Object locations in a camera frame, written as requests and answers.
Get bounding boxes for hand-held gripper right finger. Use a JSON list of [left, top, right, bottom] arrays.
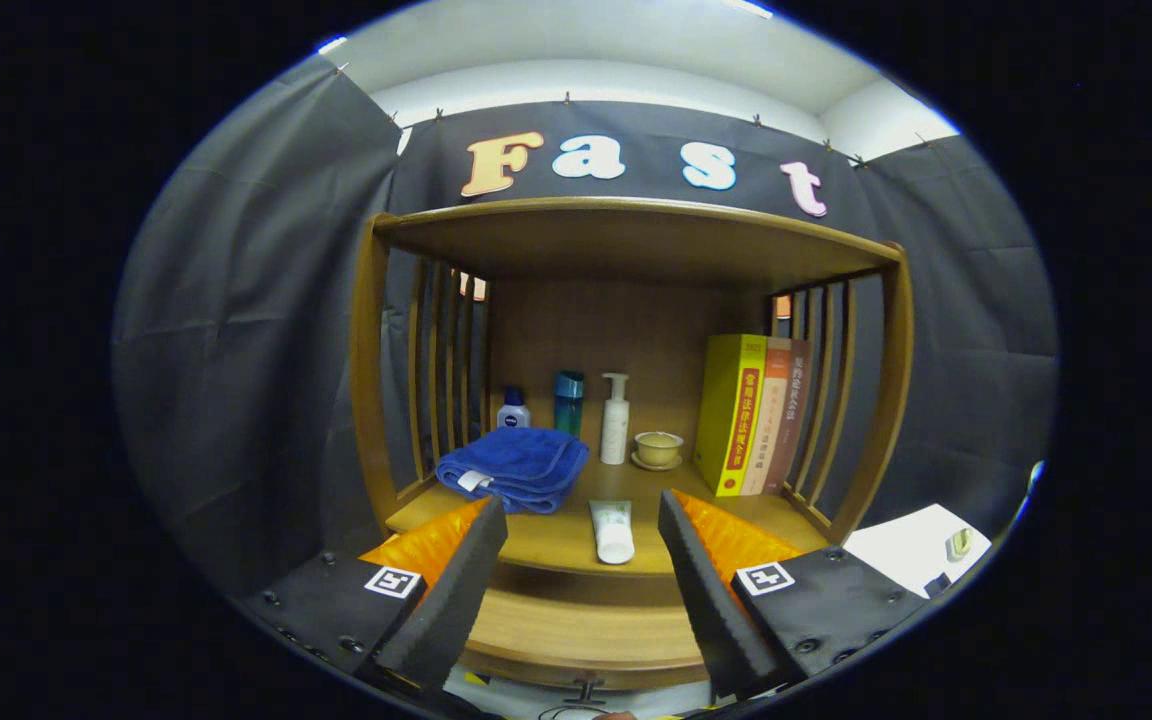
[[656, 490, 937, 701]]

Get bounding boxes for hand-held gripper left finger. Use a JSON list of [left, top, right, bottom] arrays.
[[236, 497, 509, 693]]

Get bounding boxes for white and green tube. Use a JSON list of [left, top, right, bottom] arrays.
[[589, 500, 636, 565]]

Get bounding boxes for wooden drawer with black knob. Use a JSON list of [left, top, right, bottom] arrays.
[[456, 565, 712, 706]]

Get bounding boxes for wooden countertop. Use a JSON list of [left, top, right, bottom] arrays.
[[384, 462, 830, 578]]

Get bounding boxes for white side cabinet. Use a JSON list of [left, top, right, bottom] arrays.
[[841, 503, 993, 599]]

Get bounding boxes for wooden cabinet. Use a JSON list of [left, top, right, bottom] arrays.
[[349, 197, 915, 691]]

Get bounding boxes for blue folded towel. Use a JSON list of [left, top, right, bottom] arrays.
[[435, 427, 590, 515]]

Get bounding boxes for beige lidded teacup with saucer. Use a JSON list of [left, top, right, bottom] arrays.
[[631, 431, 685, 472]]

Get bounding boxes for thick yellow book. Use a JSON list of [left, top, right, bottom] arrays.
[[693, 334, 769, 498]]

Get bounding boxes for orange and white book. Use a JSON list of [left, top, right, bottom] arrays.
[[741, 337, 794, 497]]

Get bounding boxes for white pump bottle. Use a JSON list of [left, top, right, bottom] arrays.
[[600, 373, 631, 466]]

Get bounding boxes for brown book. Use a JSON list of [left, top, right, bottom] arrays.
[[764, 339, 813, 495]]

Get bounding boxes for teal bottle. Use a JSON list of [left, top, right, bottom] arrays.
[[553, 371, 585, 437]]

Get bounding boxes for black backdrop cloth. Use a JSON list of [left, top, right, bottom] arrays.
[[114, 55, 1059, 601]]

